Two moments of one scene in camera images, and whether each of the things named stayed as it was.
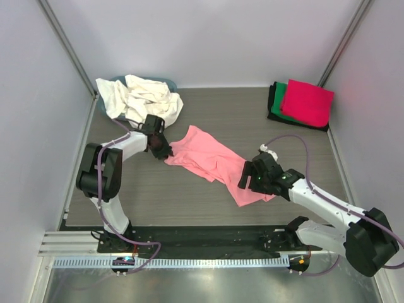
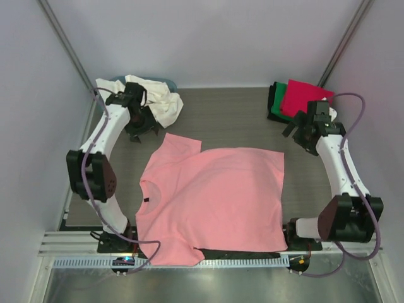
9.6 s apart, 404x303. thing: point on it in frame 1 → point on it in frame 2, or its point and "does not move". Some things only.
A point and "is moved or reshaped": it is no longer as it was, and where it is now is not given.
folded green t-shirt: x=281 y=89 does not move
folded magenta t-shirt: x=307 y=103 does not move
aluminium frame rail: x=69 y=243 does not move
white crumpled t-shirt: x=137 y=96 does not move
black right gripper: x=250 y=169 → x=302 y=121
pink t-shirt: x=214 y=163 is moved or reshaped
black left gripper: x=165 y=151 → x=154 y=127
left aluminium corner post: x=69 y=46 does not move
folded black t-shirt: x=270 y=115 does not move
